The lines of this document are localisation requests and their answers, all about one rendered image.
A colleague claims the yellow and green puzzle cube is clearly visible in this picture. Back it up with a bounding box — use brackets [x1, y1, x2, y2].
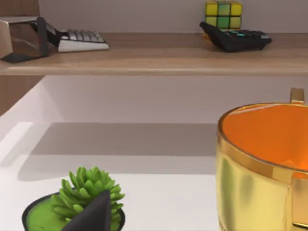
[205, 0, 243, 30]

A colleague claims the wooden shelf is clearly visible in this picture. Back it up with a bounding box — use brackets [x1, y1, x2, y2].
[0, 0, 308, 116]

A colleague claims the gold trophy cup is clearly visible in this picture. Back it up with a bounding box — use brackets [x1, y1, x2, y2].
[215, 88, 308, 231]

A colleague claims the black calculator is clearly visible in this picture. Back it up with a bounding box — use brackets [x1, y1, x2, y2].
[199, 21, 273, 53]

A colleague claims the green plant in black pot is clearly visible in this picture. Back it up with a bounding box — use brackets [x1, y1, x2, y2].
[22, 166, 126, 231]

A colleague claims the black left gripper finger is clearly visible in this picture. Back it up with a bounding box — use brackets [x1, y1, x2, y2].
[61, 189, 112, 231]

